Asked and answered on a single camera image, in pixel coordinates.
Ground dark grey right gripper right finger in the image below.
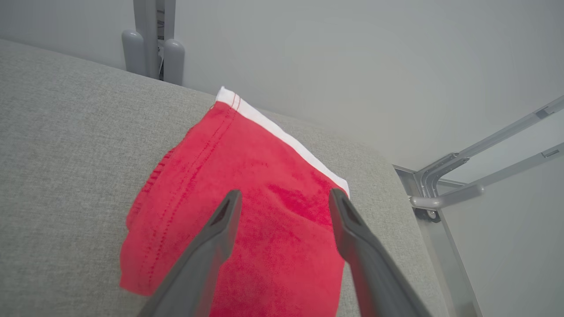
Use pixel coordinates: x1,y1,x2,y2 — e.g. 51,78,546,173
329,188,433,317

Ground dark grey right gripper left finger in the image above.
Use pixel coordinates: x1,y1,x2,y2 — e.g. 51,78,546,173
136,190,243,317

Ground red shorts with white stripe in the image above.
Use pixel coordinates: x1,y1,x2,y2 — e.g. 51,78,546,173
119,87,351,317

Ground grey partition base rail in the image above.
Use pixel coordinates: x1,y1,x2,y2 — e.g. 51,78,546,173
392,165,483,317

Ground grey corner partition post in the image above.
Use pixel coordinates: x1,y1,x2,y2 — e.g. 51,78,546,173
410,142,564,210
416,95,564,197

